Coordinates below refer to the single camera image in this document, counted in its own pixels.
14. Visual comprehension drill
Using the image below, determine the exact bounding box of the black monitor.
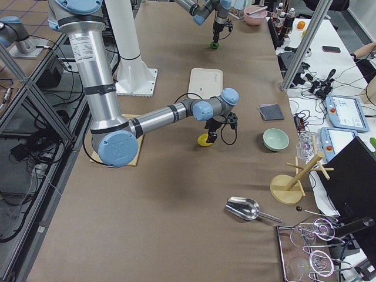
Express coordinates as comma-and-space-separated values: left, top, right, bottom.
320, 137, 375, 219

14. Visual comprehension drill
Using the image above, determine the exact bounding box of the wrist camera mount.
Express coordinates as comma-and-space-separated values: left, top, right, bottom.
226, 112, 238, 130

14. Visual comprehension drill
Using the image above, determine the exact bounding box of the grey folded cloth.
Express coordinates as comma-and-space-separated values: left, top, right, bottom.
258, 103, 284, 121

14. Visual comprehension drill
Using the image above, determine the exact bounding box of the wire glass rack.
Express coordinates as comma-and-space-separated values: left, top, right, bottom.
274, 217, 376, 282

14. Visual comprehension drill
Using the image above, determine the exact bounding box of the yellow lemon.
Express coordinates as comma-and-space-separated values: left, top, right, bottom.
197, 133, 213, 147

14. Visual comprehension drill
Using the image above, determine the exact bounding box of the metal scoop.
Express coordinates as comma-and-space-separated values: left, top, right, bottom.
226, 196, 283, 223

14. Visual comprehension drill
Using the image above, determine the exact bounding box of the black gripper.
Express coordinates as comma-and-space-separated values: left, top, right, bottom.
204, 116, 226, 144
212, 13, 225, 44

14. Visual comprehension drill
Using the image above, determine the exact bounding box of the wooden cup tree stand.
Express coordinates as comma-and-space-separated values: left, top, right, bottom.
270, 152, 334, 205

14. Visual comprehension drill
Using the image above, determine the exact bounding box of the white camera pillar mount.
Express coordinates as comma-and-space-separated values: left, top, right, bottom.
105, 0, 157, 97

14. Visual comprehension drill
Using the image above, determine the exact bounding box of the cream rabbit tray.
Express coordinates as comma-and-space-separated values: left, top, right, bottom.
188, 68, 223, 99

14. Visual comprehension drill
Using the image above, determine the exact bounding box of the teach pendant tablet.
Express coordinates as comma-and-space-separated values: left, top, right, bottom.
325, 95, 370, 133
320, 127, 358, 162

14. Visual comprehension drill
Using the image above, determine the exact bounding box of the green lime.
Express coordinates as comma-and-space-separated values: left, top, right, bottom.
210, 42, 220, 49

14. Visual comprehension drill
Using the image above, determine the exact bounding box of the pink bowl with ice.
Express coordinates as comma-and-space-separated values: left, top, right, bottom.
244, 6, 268, 26

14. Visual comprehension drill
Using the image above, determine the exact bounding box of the mint green bowl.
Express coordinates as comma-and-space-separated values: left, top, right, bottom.
263, 128, 290, 152

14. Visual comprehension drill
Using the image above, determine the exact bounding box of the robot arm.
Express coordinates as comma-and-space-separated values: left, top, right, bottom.
48, 1, 239, 167
174, 0, 233, 49

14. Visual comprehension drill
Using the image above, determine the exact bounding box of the aluminium frame post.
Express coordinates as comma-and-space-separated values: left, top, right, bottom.
280, 0, 333, 92

